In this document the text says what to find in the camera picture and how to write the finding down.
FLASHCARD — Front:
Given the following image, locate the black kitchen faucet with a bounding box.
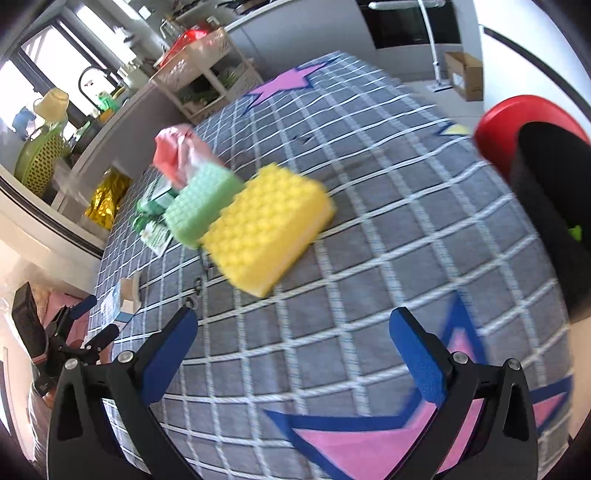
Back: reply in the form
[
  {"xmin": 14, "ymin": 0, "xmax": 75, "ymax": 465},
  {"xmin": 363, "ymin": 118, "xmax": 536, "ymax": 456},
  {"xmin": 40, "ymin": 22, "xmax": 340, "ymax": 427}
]
[{"xmin": 78, "ymin": 66, "xmax": 122, "ymax": 112}]

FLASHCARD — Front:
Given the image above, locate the gold foil bag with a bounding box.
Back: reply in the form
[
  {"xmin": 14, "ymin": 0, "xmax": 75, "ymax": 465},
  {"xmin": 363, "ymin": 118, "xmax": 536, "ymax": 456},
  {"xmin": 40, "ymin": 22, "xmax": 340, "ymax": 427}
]
[{"xmin": 85, "ymin": 167, "xmax": 131, "ymax": 230}]

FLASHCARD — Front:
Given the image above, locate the small white blue box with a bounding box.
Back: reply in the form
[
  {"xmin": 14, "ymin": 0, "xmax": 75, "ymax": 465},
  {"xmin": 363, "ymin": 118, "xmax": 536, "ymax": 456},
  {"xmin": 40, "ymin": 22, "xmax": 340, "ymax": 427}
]
[{"xmin": 104, "ymin": 272, "xmax": 143, "ymax": 324}]

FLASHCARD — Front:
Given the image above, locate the green colander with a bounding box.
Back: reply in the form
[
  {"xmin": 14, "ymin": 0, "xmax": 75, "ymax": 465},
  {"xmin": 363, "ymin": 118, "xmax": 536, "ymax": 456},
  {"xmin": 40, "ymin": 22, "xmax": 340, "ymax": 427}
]
[{"xmin": 14, "ymin": 124, "xmax": 68, "ymax": 199}]

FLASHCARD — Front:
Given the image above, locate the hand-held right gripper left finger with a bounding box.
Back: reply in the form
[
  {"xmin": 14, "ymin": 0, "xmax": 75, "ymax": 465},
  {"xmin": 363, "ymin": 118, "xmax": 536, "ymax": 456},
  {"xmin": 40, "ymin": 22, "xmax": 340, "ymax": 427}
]
[{"xmin": 46, "ymin": 305, "xmax": 199, "ymax": 480}]

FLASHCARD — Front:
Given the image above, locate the red plastic basket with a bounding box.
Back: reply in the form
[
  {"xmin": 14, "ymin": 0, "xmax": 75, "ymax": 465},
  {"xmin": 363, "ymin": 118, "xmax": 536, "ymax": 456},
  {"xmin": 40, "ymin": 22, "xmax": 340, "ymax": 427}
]
[{"xmin": 159, "ymin": 28, "xmax": 213, "ymax": 65}]

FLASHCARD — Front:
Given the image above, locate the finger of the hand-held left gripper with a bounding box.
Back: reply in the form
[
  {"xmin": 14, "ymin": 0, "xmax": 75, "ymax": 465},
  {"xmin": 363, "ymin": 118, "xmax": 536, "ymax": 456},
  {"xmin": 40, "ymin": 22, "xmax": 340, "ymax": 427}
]
[
  {"xmin": 85, "ymin": 324, "xmax": 121, "ymax": 361},
  {"xmin": 69, "ymin": 295, "xmax": 99, "ymax": 320}
]

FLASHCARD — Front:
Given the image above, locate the yellow sponge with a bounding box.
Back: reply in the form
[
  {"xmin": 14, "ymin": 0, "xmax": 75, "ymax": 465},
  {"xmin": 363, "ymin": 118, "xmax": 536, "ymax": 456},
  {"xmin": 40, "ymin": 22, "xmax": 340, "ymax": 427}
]
[{"xmin": 202, "ymin": 165, "xmax": 336, "ymax": 298}]

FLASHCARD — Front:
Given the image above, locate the black trash bin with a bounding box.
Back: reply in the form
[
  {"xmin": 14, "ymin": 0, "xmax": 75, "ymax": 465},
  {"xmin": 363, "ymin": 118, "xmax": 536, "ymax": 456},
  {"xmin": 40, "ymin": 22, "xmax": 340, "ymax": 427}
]
[{"xmin": 508, "ymin": 121, "xmax": 591, "ymax": 319}]

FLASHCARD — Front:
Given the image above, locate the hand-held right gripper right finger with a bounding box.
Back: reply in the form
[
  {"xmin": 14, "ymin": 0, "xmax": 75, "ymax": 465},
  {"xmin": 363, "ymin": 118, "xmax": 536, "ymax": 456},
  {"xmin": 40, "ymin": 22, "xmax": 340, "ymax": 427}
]
[{"xmin": 389, "ymin": 307, "xmax": 540, "ymax": 480}]

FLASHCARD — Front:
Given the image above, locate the pale yellow plastic cup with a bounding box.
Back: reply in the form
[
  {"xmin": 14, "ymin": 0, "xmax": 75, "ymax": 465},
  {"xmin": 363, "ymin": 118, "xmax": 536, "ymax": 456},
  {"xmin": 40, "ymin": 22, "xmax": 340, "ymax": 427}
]
[{"xmin": 33, "ymin": 89, "xmax": 70, "ymax": 121}]

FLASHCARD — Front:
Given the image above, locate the cardboard box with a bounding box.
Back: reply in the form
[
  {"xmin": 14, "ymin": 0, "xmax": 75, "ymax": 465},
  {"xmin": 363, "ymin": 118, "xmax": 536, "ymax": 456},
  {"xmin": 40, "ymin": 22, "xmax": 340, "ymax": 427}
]
[{"xmin": 444, "ymin": 52, "xmax": 484, "ymax": 102}]

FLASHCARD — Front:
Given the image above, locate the white mop pole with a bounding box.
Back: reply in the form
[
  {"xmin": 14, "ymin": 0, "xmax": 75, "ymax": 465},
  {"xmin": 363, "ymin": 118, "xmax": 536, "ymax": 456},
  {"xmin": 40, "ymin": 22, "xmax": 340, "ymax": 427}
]
[{"xmin": 416, "ymin": 0, "xmax": 455, "ymax": 90}]

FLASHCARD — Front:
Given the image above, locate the beige storage cart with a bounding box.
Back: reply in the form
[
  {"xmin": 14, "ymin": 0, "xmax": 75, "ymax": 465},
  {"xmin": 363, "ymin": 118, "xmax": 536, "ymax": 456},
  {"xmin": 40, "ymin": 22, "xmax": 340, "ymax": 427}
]
[{"xmin": 150, "ymin": 27, "xmax": 264, "ymax": 124}]

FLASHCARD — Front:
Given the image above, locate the checked star-print tablecloth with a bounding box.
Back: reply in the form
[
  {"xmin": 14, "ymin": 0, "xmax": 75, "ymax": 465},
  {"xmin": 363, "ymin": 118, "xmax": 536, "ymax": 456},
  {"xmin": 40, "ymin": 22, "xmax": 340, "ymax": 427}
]
[{"xmin": 85, "ymin": 52, "xmax": 578, "ymax": 480}]

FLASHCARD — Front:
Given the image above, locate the red plastic stool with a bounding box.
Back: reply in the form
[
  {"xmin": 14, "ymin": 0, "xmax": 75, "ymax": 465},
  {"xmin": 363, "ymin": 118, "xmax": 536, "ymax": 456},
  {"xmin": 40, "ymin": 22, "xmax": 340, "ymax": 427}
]
[{"xmin": 475, "ymin": 95, "xmax": 591, "ymax": 183}]

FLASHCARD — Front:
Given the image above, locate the pink plastic bag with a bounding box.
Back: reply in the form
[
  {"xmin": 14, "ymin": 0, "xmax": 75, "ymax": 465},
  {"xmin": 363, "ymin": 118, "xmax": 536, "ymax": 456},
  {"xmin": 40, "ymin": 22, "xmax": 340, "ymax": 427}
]
[{"xmin": 153, "ymin": 124, "xmax": 227, "ymax": 190}]

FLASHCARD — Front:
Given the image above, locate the green sponge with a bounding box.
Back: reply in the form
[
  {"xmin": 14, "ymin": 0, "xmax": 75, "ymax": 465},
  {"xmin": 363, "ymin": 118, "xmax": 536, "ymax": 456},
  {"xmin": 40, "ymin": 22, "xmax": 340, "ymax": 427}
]
[{"xmin": 164, "ymin": 162, "xmax": 245, "ymax": 247}]

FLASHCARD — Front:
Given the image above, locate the green flower-print packet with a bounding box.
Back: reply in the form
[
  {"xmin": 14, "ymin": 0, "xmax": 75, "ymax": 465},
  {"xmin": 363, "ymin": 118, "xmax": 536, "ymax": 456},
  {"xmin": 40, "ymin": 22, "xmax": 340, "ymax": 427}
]
[{"xmin": 133, "ymin": 215, "xmax": 174, "ymax": 257}]

